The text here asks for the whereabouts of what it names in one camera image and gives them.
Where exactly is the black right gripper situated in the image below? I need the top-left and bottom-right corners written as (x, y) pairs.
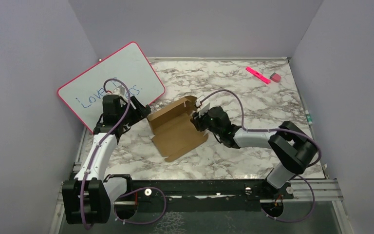
top-left (190, 106), bottom-right (222, 136)

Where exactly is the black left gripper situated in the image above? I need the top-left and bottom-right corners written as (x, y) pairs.
top-left (118, 96), bottom-right (151, 126)

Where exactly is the brown cardboard box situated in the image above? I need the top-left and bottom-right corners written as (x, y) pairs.
top-left (147, 96), bottom-right (208, 162)

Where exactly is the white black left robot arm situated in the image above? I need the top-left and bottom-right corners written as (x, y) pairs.
top-left (61, 95), bottom-right (151, 228)

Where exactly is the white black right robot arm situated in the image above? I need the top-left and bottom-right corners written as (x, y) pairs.
top-left (190, 106), bottom-right (319, 198)

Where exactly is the pink framed whiteboard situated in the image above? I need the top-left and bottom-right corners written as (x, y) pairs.
top-left (57, 41), bottom-right (166, 130)

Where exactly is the pink highlighter marker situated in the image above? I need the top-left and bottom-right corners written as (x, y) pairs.
top-left (246, 67), bottom-right (271, 84)

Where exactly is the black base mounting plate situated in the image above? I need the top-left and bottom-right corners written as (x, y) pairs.
top-left (104, 174), bottom-right (294, 213)

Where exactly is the pink eraser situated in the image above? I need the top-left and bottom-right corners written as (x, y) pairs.
top-left (270, 73), bottom-right (281, 83)

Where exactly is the green white marker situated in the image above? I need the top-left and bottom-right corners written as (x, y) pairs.
top-left (305, 110), bottom-right (313, 126)

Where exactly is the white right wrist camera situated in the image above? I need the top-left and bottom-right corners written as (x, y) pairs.
top-left (195, 95), bottom-right (210, 117)

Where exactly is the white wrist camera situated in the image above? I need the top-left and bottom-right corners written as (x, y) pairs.
top-left (195, 95), bottom-right (210, 117)
top-left (111, 85), bottom-right (127, 97)

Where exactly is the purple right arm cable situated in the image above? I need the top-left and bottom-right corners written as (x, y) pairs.
top-left (194, 89), bottom-right (322, 223)

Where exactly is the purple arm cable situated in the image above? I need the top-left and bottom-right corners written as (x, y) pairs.
top-left (79, 78), bottom-right (168, 231)
top-left (194, 89), bottom-right (322, 223)

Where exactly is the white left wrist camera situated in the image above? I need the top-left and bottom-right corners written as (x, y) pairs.
top-left (111, 85), bottom-right (127, 97)

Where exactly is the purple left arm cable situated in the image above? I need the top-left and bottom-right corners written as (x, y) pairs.
top-left (79, 78), bottom-right (168, 231)

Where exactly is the aluminium frame rail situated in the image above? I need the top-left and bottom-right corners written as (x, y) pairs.
top-left (55, 136), bottom-right (353, 234)

